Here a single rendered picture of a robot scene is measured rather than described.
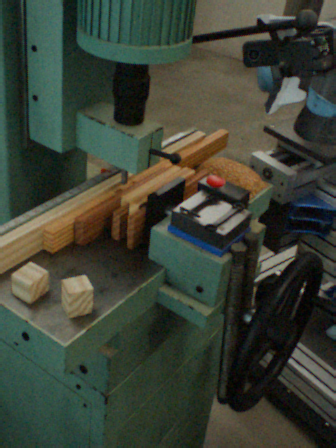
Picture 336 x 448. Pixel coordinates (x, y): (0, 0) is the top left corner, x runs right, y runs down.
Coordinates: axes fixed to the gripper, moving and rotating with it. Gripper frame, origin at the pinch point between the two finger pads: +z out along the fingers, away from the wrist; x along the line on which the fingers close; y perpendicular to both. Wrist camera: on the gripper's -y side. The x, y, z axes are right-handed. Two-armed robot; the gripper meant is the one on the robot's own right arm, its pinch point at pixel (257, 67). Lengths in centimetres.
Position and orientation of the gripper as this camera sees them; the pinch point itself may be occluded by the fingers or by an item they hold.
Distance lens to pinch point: 100.2
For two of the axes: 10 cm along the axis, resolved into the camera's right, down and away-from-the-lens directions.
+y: 7.9, 1.1, -6.0
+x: 1.5, 9.2, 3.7
